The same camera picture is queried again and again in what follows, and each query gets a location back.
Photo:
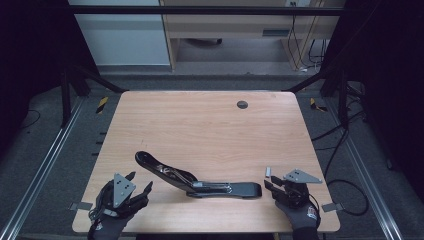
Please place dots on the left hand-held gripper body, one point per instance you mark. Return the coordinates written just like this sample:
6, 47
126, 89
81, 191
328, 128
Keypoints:
121, 190

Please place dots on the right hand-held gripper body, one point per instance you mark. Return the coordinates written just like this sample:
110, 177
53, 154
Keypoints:
300, 176

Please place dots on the black stapler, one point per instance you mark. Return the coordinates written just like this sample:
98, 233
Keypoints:
240, 189

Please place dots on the person's left hand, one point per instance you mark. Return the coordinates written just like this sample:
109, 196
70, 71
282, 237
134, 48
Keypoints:
110, 228

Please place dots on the person's right hand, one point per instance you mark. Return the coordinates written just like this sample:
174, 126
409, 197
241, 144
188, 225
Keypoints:
303, 216

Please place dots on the grey tape tab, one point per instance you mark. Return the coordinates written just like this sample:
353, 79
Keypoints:
80, 206
332, 207

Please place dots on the yellow and black tape strip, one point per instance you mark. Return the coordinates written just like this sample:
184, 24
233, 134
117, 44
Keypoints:
102, 104

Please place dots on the dark round table grommet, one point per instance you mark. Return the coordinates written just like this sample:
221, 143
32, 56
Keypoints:
242, 104

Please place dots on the black metal stand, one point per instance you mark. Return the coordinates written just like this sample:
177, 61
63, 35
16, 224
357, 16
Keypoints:
342, 96
65, 100

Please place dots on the white cabinet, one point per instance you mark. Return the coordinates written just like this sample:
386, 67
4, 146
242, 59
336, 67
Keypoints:
123, 40

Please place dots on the light wooden desk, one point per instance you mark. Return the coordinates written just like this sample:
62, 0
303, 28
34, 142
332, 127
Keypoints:
233, 25

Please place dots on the aluminium floor rail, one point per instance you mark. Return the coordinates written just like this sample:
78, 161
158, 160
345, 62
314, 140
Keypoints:
43, 166
366, 186

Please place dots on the black horizontal frame bar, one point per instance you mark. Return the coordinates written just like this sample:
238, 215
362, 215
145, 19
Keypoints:
200, 10

